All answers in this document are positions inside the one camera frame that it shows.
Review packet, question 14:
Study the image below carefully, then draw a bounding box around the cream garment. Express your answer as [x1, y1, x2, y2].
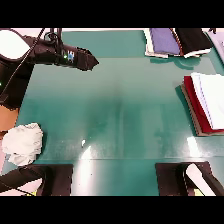
[143, 28, 170, 59]

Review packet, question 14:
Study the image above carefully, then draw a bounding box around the brown garment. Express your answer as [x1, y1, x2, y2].
[180, 83, 224, 137]

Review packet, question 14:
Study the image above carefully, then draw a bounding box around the red garment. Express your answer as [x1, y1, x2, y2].
[183, 75, 224, 134]

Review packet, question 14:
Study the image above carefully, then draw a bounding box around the purple garment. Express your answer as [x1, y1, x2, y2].
[149, 28, 182, 56]

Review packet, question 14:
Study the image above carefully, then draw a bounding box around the folded white garment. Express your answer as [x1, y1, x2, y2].
[190, 72, 224, 131]

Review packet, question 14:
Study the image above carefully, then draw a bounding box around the black garment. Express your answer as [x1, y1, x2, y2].
[174, 28, 213, 59]

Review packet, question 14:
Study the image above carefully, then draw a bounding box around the lilac garment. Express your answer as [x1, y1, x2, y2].
[206, 29, 224, 64]

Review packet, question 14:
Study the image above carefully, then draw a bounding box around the black cable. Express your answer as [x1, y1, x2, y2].
[0, 28, 46, 98]

